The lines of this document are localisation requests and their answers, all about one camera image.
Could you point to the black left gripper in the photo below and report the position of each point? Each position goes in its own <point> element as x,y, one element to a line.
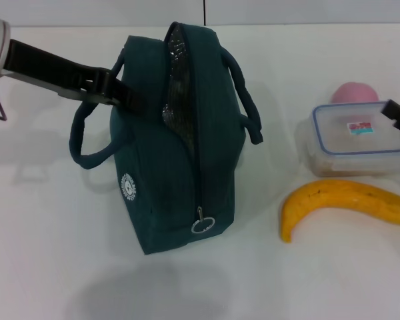
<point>46,68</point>

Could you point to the pink round peach toy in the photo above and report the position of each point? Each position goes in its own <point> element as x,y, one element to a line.
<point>353,93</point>

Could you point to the clear plastic container blue seal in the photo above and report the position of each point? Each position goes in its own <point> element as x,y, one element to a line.
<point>353,146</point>

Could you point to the dark teal insulated lunch bag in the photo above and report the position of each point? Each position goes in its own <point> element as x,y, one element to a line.
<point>146,166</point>

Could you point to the yellow banana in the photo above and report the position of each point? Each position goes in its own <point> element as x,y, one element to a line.
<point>336,196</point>

